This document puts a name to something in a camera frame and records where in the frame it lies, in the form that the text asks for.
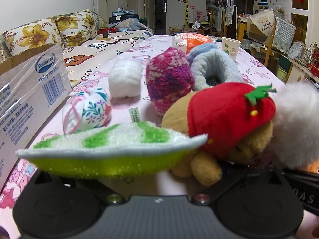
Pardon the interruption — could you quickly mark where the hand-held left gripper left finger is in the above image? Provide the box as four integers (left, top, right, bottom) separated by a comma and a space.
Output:
29, 170, 125, 205

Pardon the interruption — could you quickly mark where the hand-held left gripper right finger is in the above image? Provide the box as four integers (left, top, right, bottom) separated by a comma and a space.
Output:
192, 167, 287, 205

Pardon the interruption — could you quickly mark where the teddy bear with red hat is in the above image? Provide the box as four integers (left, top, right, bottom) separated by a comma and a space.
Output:
161, 82, 277, 187

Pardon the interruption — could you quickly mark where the white fluffy plush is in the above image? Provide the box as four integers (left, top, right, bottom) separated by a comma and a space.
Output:
270, 81, 319, 171

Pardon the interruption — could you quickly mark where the printed cardboard box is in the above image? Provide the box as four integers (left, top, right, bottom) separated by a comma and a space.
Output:
0, 43, 73, 190

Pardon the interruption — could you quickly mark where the floral sock bundle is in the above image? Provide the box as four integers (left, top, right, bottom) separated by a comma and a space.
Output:
62, 87, 112, 135

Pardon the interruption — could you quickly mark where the pink printed tablecloth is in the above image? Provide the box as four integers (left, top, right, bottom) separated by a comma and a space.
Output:
0, 33, 287, 239

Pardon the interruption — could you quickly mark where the white fluffy sock roll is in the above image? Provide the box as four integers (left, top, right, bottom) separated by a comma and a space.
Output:
108, 59, 143, 97

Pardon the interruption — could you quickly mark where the light blue fuzzy sock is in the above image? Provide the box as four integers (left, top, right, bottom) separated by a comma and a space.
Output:
186, 42, 246, 92

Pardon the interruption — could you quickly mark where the pink purple knitted sock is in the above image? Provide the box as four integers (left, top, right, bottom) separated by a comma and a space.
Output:
145, 47, 195, 116

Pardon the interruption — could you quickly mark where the paper cup with green print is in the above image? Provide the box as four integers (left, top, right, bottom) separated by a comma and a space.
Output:
221, 37, 242, 62

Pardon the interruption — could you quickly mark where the sofa with cartoon cover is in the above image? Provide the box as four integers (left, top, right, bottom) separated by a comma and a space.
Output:
60, 28, 154, 90

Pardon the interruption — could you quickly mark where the orange and white tissue pack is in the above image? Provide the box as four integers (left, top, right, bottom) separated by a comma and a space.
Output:
172, 33, 212, 55

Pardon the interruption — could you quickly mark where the wooden chair with lace cover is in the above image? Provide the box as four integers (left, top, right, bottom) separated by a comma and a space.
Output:
262, 17, 303, 66

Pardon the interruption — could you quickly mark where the large yellow floral cushion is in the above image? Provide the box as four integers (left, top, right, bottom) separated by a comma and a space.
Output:
1, 17, 64, 56

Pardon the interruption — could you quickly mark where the beige printed cloth cover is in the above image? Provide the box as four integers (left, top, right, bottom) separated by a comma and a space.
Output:
247, 9, 276, 46

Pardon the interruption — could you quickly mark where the black bag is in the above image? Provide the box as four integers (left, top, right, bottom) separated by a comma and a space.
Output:
109, 14, 140, 27

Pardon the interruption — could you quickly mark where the giraffe height chart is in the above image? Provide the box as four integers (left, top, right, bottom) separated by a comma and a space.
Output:
184, 0, 193, 28

